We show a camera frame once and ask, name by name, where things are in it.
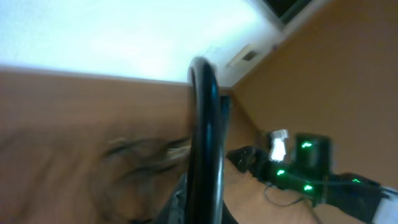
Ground white wall outlet plate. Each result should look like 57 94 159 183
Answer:
226 44 259 67

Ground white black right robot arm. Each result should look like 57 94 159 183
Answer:
226 129 397 223

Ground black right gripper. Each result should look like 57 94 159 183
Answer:
226 146 273 185

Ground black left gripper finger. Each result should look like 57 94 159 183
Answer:
155 174 187 224

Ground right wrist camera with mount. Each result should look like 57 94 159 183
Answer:
269 129 289 162

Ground black usb cables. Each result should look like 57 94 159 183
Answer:
105 56 233 224

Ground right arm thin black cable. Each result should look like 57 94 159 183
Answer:
263 183 312 208

